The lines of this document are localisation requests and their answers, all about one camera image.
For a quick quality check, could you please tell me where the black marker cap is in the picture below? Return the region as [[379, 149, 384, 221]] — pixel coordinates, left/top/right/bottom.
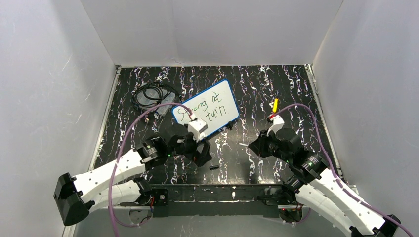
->
[[209, 165, 219, 170]]

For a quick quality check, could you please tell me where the blue framed whiteboard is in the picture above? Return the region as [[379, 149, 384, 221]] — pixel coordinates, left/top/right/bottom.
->
[[182, 79, 240, 137]]

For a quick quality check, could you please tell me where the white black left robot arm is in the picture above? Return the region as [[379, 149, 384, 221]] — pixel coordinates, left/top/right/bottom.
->
[[53, 133, 212, 226]]

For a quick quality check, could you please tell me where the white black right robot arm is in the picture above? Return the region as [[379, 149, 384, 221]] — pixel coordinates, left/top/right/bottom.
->
[[248, 128, 399, 237]]

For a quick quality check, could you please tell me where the clear plastic parts box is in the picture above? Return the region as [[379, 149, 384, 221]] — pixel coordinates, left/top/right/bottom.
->
[[132, 85, 177, 111]]

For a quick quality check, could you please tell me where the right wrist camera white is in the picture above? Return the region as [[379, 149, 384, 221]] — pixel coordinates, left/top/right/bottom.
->
[[267, 114, 285, 135]]

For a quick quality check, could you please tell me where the yellow handled screwdriver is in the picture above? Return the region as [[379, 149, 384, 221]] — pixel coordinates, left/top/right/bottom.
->
[[272, 98, 279, 113]]

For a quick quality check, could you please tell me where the aluminium frame rail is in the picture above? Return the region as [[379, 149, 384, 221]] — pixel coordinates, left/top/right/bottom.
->
[[62, 185, 372, 237]]

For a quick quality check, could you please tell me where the black ethernet cable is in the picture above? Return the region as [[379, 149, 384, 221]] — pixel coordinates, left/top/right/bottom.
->
[[131, 81, 182, 114]]

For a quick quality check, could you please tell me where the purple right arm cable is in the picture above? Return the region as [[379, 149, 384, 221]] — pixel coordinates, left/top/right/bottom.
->
[[275, 103, 415, 237]]

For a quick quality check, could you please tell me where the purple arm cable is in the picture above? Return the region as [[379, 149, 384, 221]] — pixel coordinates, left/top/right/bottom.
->
[[108, 102, 194, 237], [275, 103, 415, 237]]

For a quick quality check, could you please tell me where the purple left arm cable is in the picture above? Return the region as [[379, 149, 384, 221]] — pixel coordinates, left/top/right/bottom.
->
[[108, 102, 194, 237]]

